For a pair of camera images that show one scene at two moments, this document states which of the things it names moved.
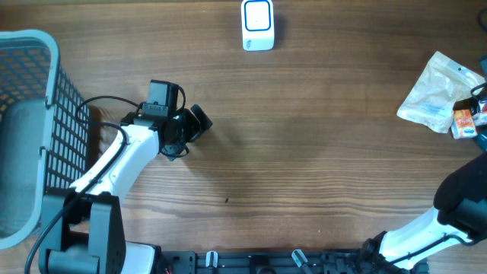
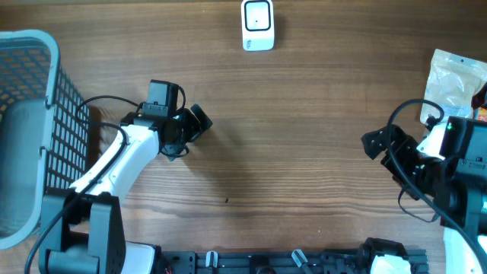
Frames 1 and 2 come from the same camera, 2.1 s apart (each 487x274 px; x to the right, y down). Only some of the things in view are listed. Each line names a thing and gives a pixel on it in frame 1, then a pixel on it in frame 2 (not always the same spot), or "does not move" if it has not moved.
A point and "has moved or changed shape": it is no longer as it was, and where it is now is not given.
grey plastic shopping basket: [44, 132] does not move
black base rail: [191, 262] does not move
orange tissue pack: [463, 124] has moved or changed shape
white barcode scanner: [258, 33] does not move
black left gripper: [171, 150] does not move
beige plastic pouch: [444, 82] has moved or changed shape
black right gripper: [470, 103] to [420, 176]
